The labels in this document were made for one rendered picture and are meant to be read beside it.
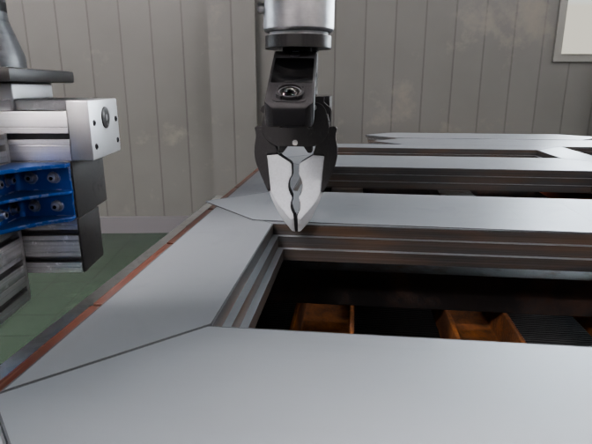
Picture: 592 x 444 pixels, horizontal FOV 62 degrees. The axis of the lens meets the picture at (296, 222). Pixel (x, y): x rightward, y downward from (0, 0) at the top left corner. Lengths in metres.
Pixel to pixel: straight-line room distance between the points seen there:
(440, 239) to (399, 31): 3.04
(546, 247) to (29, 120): 0.72
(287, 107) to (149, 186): 3.23
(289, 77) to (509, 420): 0.35
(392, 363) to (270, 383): 0.07
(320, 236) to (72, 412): 0.38
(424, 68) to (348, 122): 0.62
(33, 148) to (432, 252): 0.60
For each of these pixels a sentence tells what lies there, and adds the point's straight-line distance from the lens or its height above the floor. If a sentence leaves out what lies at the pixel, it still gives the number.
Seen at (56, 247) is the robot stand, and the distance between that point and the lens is 0.87.
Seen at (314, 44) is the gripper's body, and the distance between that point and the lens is 0.54.
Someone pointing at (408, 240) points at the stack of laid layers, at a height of 0.84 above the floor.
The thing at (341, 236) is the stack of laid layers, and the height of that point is 0.84.
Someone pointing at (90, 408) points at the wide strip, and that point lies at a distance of 0.29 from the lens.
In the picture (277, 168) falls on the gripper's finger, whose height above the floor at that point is 0.93.
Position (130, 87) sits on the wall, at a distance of 3.61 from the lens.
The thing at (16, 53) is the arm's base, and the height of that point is 1.06.
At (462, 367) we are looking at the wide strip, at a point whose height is 0.86.
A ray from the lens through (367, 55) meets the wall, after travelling 3.53.
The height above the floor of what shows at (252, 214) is 0.86.
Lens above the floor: 1.01
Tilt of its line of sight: 15 degrees down
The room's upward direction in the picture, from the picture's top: straight up
